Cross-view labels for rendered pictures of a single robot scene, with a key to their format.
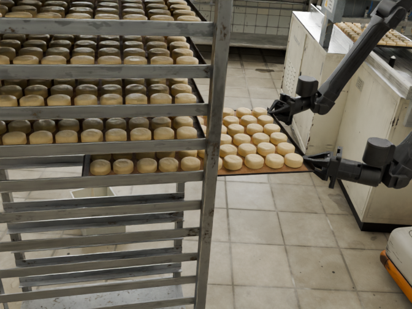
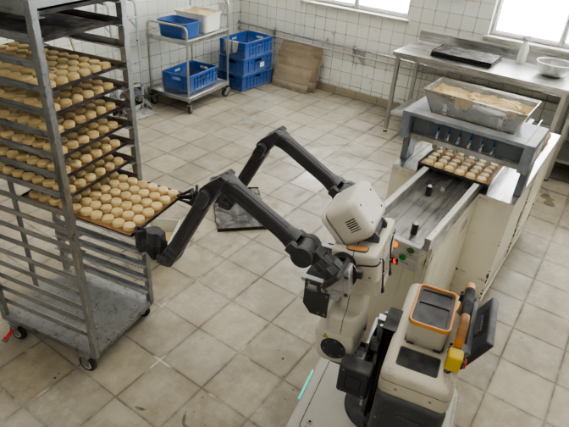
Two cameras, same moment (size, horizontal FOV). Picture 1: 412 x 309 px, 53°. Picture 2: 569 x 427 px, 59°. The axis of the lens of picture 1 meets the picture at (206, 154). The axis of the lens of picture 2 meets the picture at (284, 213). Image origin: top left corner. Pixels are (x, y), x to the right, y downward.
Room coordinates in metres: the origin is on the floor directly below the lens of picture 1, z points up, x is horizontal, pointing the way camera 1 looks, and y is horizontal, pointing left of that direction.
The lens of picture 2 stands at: (-0.08, -1.74, 2.17)
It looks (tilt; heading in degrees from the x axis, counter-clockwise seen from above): 32 degrees down; 34
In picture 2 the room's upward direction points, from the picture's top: 5 degrees clockwise
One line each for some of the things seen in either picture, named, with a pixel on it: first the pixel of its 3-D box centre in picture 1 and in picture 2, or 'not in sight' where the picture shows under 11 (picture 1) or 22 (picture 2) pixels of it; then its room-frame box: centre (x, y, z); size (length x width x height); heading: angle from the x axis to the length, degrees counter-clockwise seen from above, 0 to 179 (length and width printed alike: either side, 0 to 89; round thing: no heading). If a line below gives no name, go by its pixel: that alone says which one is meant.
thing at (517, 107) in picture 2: not in sight; (479, 102); (2.73, -1.05, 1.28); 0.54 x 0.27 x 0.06; 91
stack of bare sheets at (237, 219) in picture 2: not in sight; (239, 207); (2.56, 0.51, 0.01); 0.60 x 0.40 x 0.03; 48
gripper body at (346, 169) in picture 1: (344, 169); (147, 242); (0.97, -0.38, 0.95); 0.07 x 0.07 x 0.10; 73
